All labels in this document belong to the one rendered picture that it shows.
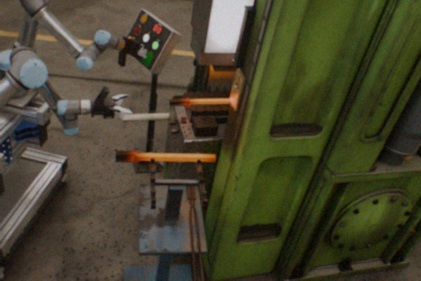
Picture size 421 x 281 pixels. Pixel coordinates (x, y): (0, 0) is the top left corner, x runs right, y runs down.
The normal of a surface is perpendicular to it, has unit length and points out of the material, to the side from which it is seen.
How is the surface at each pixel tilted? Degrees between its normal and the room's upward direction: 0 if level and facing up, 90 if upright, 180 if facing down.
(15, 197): 0
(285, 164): 90
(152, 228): 0
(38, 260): 0
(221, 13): 90
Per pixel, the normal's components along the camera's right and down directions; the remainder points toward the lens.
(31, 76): 0.69, 0.47
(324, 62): 0.25, 0.61
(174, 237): 0.15, -0.78
